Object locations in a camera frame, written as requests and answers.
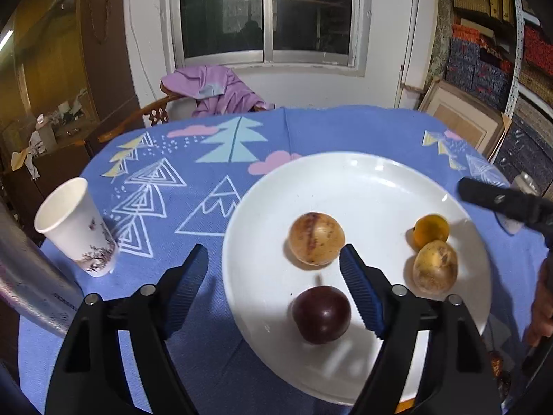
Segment white rag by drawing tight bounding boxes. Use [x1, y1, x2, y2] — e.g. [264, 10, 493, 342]
[24, 132, 46, 181]

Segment tan passion fruit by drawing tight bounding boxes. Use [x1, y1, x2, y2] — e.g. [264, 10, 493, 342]
[288, 212, 346, 267]
[412, 240, 459, 297]

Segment leaning wooden picture frames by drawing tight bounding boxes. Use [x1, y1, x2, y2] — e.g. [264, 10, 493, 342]
[417, 75, 513, 156]

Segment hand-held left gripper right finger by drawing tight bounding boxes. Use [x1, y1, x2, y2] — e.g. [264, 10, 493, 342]
[339, 243, 504, 415]

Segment metal storage shelf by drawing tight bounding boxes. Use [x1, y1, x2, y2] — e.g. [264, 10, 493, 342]
[445, 0, 553, 191]

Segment window with white frame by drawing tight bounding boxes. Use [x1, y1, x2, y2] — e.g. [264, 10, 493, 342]
[168, 0, 372, 72]

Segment person's right hand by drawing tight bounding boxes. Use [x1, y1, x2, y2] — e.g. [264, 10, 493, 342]
[525, 259, 553, 349]

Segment silver drink can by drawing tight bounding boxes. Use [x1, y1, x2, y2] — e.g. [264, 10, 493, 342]
[497, 172, 543, 235]

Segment blue printed tablecloth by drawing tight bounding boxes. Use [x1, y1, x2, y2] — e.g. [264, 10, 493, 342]
[17, 104, 545, 415]

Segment small orange tangerine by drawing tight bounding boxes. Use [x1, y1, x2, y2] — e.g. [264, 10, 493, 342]
[412, 214, 450, 250]

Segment wooden chair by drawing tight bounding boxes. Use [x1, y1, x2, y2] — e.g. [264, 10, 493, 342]
[99, 93, 269, 143]

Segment white printed paper cup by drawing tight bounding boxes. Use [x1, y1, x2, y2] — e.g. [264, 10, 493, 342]
[34, 177, 119, 277]

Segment silver aluminium bottle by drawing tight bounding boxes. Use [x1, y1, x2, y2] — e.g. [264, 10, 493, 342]
[0, 201, 85, 338]

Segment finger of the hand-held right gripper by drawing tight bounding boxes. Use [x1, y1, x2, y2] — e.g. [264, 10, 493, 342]
[458, 176, 553, 236]

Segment brown wooden cabinet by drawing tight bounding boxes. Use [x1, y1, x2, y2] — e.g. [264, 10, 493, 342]
[0, 0, 145, 234]

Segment dark purple passion fruit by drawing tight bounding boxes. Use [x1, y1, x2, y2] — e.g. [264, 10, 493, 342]
[291, 285, 352, 345]

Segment purple garment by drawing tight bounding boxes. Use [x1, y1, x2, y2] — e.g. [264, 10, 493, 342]
[161, 65, 276, 117]

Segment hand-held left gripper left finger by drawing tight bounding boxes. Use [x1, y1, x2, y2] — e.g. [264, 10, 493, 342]
[44, 243, 210, 415]

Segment stack of patterned boxes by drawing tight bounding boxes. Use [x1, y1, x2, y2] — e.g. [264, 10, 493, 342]
[445, 0, 553, 182]

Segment white round plate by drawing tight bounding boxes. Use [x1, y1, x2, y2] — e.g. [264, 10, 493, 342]
[222, 151, 493, 407]

